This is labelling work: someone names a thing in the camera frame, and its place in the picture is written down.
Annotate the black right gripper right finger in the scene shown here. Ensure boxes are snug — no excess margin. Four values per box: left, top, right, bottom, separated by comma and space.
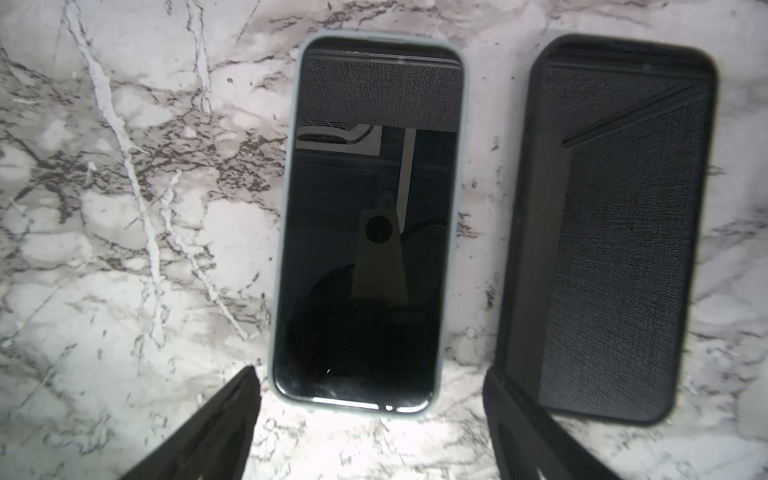
482, 367, 619, 480

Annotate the light blue phone case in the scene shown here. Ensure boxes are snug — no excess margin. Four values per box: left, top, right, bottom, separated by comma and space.
267, 29, 470, 419

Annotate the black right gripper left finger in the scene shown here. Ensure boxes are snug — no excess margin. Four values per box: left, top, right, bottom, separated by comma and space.
123, 366, 261, 480

